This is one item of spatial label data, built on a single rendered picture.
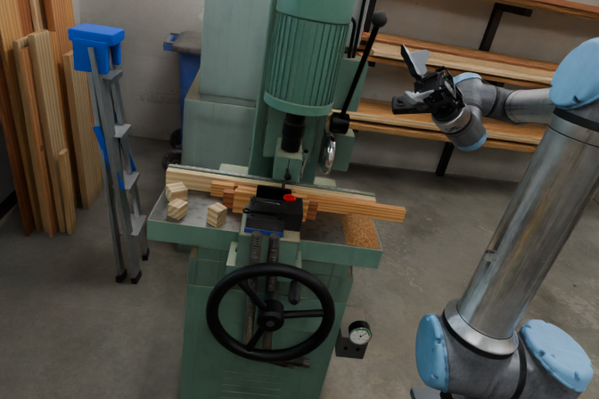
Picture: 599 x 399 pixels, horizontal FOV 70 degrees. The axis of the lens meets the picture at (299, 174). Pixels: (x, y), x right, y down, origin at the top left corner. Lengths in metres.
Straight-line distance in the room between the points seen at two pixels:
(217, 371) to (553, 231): 1.02
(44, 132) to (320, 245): 1.65
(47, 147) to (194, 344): 1.41
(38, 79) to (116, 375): 1.33
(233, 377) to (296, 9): 1.07
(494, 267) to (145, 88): 3.12
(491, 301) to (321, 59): 0.61
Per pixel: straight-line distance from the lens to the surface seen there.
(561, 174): 0.80
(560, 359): 1.06
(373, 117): 3.18
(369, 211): 1.25
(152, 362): 1.96
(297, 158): 1.11
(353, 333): 1.23
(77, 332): 2.11
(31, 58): 2.29
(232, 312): 1.26
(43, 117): 2.37
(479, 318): 0.93
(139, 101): 3.67
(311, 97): 1.01
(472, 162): 4.25
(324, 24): 0.98
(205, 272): 1.18
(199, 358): 1.41
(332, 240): 1.12
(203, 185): 1.23
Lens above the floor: 1.52
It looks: 26 degrees down
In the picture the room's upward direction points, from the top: 11 degrees clockwise
